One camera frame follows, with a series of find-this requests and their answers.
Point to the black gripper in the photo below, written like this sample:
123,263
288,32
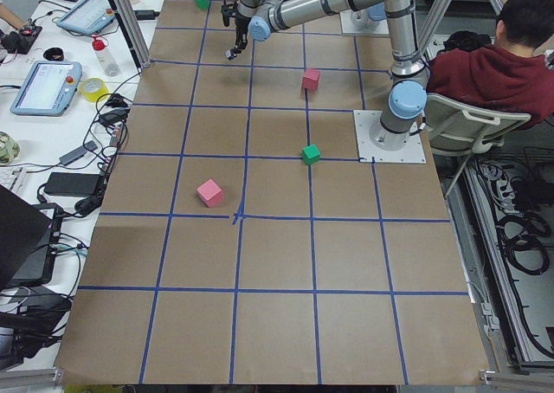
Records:
241,28

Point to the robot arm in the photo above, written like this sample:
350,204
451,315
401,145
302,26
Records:
369,17
259,19

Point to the green cube near bin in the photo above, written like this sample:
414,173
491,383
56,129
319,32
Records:
202,4

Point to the pink cube near centre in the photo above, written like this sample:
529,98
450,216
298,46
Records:
310,79

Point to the pink cube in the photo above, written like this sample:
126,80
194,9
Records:
310,79
210,192

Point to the black power adapter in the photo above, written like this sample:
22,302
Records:
146,15

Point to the green cube near base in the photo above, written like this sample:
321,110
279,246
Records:
310,154

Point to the squeeze bottle red cap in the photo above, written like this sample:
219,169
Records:
105,58

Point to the pink cube far side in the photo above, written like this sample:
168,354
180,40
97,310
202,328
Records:
210,192

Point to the teach pendant far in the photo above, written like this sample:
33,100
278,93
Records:
87,17

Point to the teach pendant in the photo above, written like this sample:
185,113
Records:
48,88
87,17

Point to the yellow tape roll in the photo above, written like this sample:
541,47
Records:
93,89

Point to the black round cup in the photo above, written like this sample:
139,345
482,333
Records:
54,54

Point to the teach pendant near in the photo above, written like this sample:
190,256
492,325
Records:
48,88

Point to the black power brick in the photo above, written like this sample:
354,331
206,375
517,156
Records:
63,184

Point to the white chair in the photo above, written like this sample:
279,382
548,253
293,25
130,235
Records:
456,129

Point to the green camouflage tape roll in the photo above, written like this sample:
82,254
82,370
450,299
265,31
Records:
9,149

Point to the black laptop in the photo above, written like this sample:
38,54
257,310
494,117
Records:
29,233

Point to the person in red hoodie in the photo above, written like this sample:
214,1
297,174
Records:
507,75

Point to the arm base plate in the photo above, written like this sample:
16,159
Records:
376,145
348,28

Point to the aluminium frame post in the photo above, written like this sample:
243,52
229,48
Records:
132,33

